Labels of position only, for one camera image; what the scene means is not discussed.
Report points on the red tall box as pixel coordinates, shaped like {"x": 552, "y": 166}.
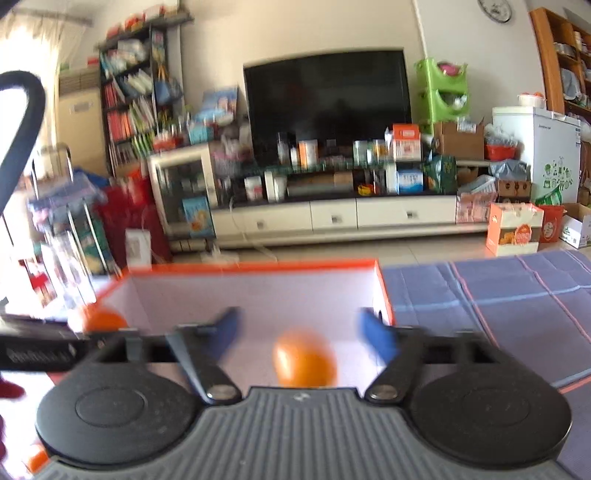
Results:
{"x": 131, "y": 206}

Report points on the white green cardboard box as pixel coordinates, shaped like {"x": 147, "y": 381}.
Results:
{"x": 576, "y": 225}

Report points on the glass-door white cabinet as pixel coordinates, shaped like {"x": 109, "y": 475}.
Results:
{"x": 183, "y": 187}

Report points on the red small gift bag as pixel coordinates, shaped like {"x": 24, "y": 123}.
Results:
{"x": 552, "y": 223}

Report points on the blue plaid bed sheet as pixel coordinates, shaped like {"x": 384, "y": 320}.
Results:
{"x": 536, "y": 307}

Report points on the white power strip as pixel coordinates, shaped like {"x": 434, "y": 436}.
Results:
{"x": 216, "y": 256}

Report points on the brown cardboard box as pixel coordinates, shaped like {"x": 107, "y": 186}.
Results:
{"x": 464, "y": 141}

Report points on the green stacked plastic rack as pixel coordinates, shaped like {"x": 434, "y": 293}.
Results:
{"x": 443, "y": 93}

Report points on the orange-rimmed white cardboard box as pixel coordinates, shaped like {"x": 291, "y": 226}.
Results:
{"x": 326, "y": 297}

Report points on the wooden shelf unit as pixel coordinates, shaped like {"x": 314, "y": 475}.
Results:
{"x": 564, "y": 51}

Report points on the beige floor air conditioner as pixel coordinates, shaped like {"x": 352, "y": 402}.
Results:
{"x": 79, "y": 120}

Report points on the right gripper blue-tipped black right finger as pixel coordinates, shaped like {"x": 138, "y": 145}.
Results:
{"x": 401, "y": 350}

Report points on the orange gift bag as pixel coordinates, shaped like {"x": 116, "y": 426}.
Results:
{"x": 514, "y": 229}

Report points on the black flat-screen television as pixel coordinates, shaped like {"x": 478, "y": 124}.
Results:
{"x": 340, "y": 97}

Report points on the round wall clock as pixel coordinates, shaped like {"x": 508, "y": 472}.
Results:
{"x": 499, "y": 11}

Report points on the black bookshelf with books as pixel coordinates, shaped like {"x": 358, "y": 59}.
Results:
{"x": 138, "y": 88}

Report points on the white chest freezer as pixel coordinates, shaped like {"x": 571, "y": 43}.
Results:
{"x": 549, "y": 143}

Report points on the orange fruit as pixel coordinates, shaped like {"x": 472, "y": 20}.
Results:
{"x": 304, "y": 359}
{"x": 103, "y": 320}

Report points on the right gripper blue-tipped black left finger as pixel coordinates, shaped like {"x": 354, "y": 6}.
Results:
{"x": 198, "y": 350}

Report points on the wire cart with clothes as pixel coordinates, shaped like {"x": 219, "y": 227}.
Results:
{"x": 74, "y": 250}

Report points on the white TV stand with drawers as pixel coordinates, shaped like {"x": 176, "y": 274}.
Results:
{"x": 330, "y": 217}

